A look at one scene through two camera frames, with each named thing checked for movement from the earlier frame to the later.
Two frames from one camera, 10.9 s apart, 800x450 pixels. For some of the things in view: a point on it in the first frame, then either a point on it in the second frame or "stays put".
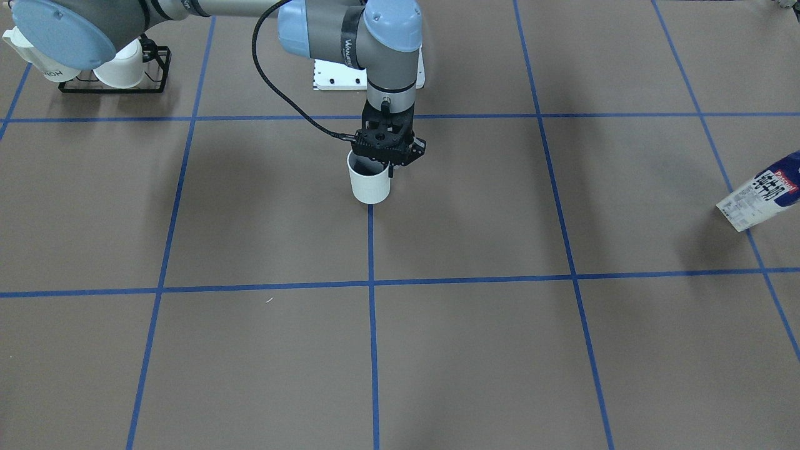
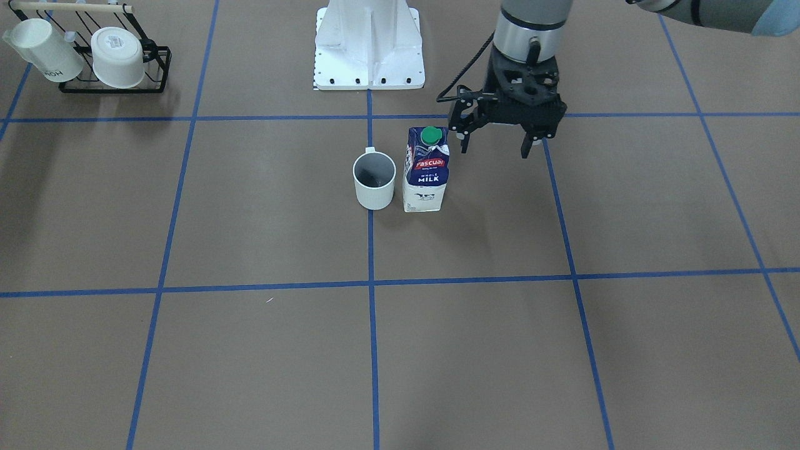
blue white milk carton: (775, 188) to (426, 169)
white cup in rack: (125, 70) stays put
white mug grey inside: (369, 179) stays put
